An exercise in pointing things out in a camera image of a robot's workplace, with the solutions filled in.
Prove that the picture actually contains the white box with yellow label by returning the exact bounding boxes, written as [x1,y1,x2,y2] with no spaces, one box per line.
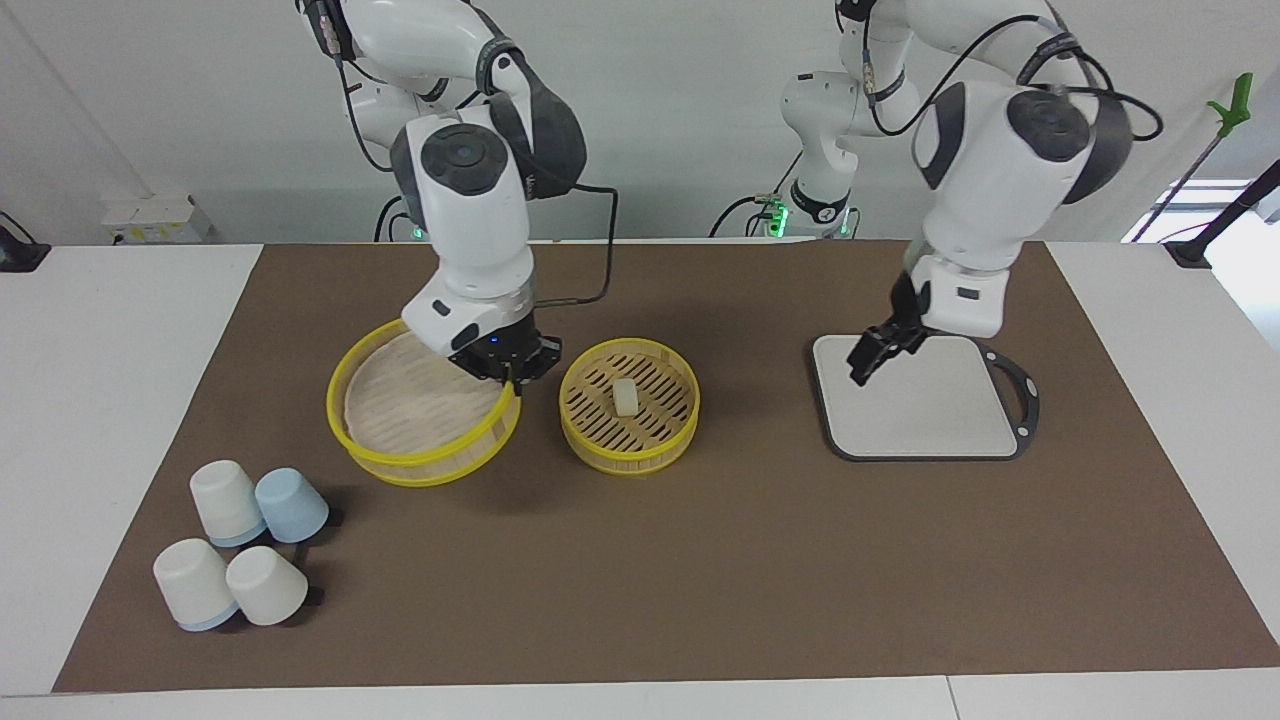
[100,193,214,245]

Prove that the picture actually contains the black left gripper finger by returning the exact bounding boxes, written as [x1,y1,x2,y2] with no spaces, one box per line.
[866,333,931,377]
[847,322,907,387]

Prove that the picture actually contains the brown table mat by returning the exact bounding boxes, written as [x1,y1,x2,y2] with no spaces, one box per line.
[52,240,1280,693]

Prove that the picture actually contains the black table clamp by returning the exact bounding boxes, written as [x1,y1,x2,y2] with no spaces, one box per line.
[0,210,51,274]

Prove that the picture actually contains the thin rod with green clip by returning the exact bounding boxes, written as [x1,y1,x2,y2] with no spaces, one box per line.
[1130,72,1255,244]

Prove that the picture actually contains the yellow slatted steamer basket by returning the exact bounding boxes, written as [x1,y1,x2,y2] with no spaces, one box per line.
[558,338,701,477]

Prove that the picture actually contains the black stand pole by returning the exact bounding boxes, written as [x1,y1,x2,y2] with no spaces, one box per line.
[1165,158,1280,269]

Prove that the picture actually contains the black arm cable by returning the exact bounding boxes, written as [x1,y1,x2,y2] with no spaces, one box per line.
[320,0,619,307]
[860,0,1164,143]

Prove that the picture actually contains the black base cable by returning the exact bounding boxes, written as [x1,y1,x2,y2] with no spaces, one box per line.
[708,193,787,239]
[375,193,413,243]

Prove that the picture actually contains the grey cutting board dark rim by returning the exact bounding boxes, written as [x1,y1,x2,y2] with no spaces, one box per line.
[808,333,1041,463]

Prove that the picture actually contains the yellow-rimmed woven steamer lid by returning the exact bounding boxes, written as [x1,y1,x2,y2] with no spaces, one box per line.
[327,318,523,488]

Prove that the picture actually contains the light blue plastic cup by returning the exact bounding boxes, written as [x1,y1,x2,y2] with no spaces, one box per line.
[254,467,330,544]

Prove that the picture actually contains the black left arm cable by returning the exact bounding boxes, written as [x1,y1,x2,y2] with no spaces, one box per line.
[860,0,1164,143]

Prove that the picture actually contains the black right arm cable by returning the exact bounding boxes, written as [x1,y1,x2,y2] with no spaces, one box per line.
[320,0,619,307]

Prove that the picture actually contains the white plastic cup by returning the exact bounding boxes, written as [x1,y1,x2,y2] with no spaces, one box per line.
[152,538,241,632]
[189,460,267,548]
[225,545,309,627]

